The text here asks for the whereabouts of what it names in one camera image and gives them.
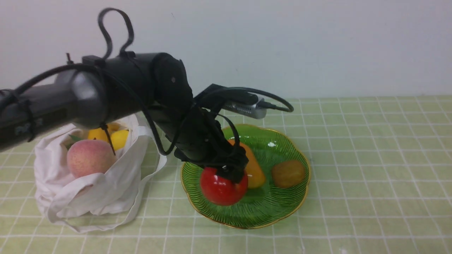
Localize brown kiwi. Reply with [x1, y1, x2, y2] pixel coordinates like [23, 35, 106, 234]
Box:
[271, 160, 306, 189]

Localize yellow fruit in bag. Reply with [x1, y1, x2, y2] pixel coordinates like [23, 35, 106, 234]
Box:
[87, 123, 129, 151]

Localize black cable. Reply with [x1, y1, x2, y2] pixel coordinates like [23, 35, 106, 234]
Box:
[0, 8, 294, 156]

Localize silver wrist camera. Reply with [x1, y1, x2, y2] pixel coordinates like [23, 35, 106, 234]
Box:
[195, 84, 267, 120]

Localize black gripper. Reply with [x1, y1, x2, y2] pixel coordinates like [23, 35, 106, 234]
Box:
[155, 107, 249, 183]

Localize white cloth bag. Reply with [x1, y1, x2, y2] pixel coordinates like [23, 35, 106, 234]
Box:
[34, 114, 167, 233]

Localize red apple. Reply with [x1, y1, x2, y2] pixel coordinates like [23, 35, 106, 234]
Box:
[200, 167, 248, 206]

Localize pink peach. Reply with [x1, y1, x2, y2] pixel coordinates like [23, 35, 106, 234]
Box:
[67, 140, 116, 178]

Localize orange mango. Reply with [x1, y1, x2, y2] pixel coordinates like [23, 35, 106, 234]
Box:
[239, 142, 266, 189]

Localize green glass plate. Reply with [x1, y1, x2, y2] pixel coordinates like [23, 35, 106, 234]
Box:
[180, 124, 311, 229]

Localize green checked tablecloth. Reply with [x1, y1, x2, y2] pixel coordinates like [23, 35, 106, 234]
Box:
[0, 96, 452, 254]

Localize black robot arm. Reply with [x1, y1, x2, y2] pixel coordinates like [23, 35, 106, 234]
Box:
[1, 53, 248, 183]

